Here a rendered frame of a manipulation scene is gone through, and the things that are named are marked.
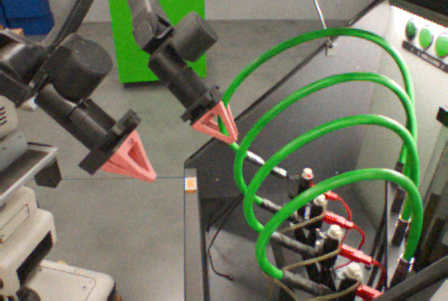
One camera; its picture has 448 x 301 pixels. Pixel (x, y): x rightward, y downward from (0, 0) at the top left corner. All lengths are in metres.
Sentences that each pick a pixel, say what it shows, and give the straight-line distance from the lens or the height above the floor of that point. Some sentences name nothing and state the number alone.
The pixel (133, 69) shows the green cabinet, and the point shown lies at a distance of 4.02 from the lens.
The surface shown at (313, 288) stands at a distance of 0.59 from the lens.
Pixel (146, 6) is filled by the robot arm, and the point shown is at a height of 1.45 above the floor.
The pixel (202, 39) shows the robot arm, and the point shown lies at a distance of 0.61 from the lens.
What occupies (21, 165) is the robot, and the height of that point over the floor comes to 1.04.
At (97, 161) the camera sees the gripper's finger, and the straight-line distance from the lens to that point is 0.54.
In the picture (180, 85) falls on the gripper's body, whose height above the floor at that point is 1.34.
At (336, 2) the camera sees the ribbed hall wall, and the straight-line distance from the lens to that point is 7.49.
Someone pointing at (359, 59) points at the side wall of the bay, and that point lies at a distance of 1.04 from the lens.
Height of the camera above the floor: 1.58
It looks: 30 degrees down
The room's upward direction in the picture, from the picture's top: straight up
